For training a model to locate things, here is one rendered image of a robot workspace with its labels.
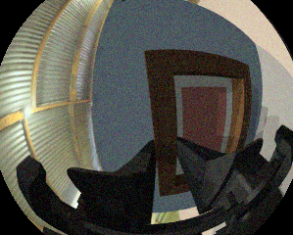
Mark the dark brown picture frame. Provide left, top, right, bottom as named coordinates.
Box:
left=143, top=48, right=252, bottom=197

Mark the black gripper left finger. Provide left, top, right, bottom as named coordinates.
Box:
left=67, top=141, right=157, bottom=224

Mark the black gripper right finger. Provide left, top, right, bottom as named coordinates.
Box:
left=177, top=136, right=264, bottom=215

